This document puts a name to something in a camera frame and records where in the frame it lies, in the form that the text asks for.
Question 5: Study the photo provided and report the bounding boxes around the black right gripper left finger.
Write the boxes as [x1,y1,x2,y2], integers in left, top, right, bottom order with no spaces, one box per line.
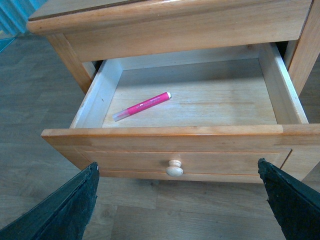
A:
[0,162,99,240]

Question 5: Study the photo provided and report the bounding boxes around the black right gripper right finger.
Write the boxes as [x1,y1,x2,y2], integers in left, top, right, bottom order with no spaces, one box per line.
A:
[258,158,320,240]

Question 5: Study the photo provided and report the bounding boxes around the wooden drawer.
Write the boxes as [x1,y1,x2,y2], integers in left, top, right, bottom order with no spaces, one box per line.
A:
[41,43,320,183]

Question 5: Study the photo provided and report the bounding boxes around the wooden nightstand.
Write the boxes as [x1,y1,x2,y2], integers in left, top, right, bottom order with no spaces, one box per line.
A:
[27,0,320,94]

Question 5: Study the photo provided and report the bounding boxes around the pink marker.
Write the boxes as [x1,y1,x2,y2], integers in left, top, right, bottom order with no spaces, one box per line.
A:
[112,92,172,122]

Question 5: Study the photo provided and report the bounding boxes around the teal curtain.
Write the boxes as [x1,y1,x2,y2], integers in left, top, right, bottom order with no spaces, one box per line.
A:
[0,0,46,52]

